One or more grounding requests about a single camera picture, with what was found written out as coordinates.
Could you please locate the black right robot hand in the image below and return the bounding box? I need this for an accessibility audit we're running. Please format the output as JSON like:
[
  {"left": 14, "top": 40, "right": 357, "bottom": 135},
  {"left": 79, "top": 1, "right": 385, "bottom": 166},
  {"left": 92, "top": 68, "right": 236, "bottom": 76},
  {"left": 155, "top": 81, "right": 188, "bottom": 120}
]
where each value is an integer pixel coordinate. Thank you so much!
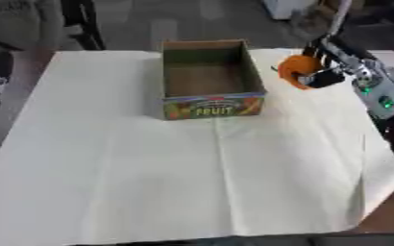
[{"left": 296, "top": 36, "right": 349, "bottom": 89}]

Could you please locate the orange round toy fruit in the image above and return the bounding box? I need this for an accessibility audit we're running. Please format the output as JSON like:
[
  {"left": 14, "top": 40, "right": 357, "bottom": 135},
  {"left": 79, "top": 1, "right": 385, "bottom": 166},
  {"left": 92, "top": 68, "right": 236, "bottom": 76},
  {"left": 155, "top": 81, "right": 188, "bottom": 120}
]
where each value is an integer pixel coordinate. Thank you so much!
[{"left": 276, "top": 55, "right": 325, "bottom": 90}]

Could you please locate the cardboard box with printed front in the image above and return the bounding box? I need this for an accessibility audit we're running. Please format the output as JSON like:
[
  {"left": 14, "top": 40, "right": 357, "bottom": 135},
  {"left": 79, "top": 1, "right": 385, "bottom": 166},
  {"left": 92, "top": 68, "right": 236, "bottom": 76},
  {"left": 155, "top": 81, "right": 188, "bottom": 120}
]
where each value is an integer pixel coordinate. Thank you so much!
[{"left": 160, "top": 38, "right": 268, "bottom": 121}]

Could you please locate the black chair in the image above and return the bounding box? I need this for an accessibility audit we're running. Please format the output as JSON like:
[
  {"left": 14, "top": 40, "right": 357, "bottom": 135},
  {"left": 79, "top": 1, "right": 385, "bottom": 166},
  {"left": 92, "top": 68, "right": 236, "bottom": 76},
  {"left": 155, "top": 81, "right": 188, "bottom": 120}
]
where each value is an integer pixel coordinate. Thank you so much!
[{"left": 59, "top": 0, "right": 109, "bottom": 51}]

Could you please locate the person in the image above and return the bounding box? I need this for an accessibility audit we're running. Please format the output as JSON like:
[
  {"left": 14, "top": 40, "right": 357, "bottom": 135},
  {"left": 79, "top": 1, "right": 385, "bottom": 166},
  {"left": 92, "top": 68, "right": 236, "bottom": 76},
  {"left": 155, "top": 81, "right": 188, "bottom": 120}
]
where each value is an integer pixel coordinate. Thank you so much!
[{"left": 0, "top": 0, "right": 68, "bottom": 52}]

